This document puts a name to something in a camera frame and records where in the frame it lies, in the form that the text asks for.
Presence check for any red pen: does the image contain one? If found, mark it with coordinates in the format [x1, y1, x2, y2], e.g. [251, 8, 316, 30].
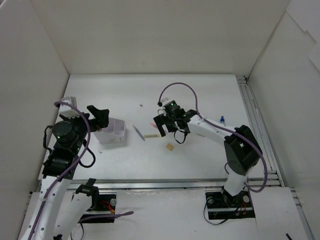
[149, 122, 158, 129]

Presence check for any yellow highlighter pen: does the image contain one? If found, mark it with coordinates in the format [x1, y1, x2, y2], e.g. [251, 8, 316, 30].
[143, 134, 162, 139]

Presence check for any tan eraser block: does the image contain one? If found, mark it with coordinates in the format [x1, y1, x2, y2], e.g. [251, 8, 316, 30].
[166, 144, 174, 151]

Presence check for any purple pen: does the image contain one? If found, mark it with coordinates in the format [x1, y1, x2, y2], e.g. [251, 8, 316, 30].
[132, 124, 146, 142]

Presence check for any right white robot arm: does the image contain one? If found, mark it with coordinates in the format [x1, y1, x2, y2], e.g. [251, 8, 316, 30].
[153, 100, 261, 206]

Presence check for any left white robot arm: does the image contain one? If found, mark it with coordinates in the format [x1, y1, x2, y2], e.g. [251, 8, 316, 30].
[22, 101, 110, 240]

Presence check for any white divided organizer box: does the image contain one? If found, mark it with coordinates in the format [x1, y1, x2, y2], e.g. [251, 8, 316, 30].
[93, 117, 127, 144]

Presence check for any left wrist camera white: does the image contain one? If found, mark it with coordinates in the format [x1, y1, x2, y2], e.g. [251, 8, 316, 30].
[58, 96, 79, 121]

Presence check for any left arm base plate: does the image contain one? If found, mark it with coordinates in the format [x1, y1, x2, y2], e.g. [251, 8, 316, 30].
[66, 193, 117, 224]

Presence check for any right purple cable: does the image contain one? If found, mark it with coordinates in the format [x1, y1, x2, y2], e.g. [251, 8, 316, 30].
[157, 81, 270, 193]

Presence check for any purple cable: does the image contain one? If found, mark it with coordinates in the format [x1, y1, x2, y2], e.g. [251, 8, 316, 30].
[157, 81, 270, 193]
[26, 101, 135, 240]

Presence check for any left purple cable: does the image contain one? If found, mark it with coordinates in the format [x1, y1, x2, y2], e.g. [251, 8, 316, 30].
[26, 101, 135, 240]

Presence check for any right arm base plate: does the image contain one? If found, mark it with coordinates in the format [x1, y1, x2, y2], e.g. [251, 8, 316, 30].
[203, 190, 256, 226]

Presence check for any aluminium right rail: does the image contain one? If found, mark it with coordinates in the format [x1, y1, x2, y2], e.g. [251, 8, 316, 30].
[236, 75, 314, 240]

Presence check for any aluminium rail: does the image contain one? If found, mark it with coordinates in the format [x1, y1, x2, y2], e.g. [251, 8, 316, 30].
[37, 177, 296, 193]
[236, 75, 314, 240]

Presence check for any aluminium front rail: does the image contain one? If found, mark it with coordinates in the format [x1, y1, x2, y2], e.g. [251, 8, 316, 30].
[37, 177, 296, 193]

